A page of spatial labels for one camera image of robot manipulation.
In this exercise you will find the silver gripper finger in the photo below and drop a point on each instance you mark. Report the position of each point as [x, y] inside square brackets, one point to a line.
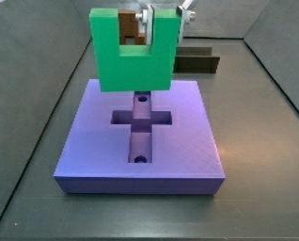
[188, 14]
[145, 16]

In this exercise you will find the green U-shaped block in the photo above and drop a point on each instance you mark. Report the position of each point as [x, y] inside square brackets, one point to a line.
[134, 67]

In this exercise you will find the dark grey angle fixture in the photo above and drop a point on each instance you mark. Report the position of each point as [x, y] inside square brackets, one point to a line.
[196, 60]

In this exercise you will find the purple board with cross slot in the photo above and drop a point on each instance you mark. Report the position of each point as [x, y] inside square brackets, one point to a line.
[141, 144]

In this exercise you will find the brown T-shaped block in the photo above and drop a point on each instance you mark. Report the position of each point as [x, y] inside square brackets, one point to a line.
[129, 27]

